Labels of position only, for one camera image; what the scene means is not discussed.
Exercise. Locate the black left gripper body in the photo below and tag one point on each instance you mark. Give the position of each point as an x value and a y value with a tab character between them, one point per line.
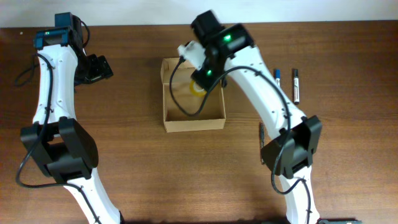
92	69

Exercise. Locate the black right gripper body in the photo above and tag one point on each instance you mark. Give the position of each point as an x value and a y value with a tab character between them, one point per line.
208	74

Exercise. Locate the yellow tape roll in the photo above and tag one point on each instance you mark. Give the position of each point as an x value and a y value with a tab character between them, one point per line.
197	90

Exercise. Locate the brown cardboard box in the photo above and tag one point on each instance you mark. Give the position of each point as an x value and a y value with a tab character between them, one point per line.
176	89

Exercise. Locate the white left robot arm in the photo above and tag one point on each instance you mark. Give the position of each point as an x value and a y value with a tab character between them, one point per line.
58	144

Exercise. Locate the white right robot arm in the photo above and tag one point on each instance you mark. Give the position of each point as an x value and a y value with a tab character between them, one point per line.
230	52

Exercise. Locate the blue whiteboard marker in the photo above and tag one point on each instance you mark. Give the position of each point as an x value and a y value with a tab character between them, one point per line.
277	76

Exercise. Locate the black whiteboard marker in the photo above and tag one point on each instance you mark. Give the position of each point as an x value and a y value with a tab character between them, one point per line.
296	87

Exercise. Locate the black ballpoint pen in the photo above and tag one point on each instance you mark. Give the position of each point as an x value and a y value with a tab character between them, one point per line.
261	135

